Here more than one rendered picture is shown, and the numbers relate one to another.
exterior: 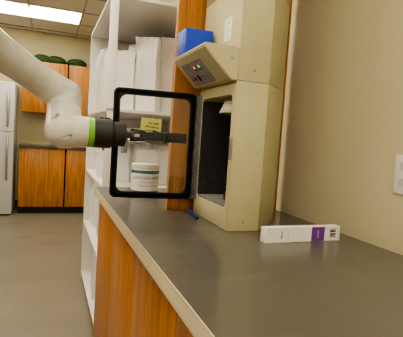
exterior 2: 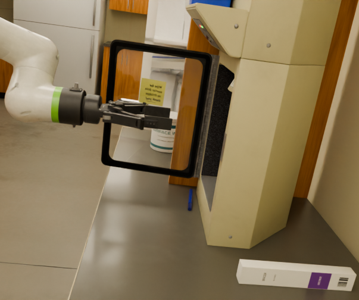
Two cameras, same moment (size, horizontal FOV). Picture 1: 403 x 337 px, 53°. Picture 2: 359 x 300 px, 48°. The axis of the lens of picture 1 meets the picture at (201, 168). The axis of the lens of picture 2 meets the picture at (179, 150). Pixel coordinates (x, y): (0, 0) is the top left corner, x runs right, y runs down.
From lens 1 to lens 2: 0.50 m
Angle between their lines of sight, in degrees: 21
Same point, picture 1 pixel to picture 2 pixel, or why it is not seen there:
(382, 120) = not seen: outside the picture
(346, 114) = not seen: outside the picture
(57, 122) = (13, 94)
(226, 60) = (226, 30)
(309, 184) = (349, 186)
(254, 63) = (270, 34)
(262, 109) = (274, 99)
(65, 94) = (30, 58)
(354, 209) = not seen: outside the picture
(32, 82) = not seen: outside the picture
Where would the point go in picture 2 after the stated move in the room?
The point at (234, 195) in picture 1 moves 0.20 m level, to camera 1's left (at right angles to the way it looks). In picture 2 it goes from (222, 205) to (147, 186)
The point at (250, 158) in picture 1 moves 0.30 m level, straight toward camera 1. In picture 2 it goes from (249, 163) to (203, 208)
